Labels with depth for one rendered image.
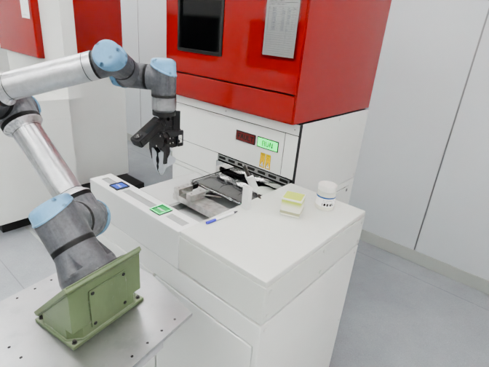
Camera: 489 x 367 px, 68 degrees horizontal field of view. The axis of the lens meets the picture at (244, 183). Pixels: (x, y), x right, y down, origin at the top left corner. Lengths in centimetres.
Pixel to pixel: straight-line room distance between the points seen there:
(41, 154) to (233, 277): 67
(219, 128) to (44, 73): 93
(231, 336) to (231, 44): 115
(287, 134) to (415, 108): 149
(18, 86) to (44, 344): 66
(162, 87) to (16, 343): 76
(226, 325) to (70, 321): 44
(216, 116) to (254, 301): 104
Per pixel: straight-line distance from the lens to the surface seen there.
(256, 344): 111
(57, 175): 120
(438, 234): 305
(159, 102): 114
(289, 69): 147
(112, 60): 102
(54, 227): 103
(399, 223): 310
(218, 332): 122
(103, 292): 100
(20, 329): 113
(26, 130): 126
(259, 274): 99
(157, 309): 110
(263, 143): 163
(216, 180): 170
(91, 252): 101
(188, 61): 186
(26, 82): 114
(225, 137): 179
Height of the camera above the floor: 156
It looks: 23 degrees down
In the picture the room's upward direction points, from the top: 5 degrees clockwise
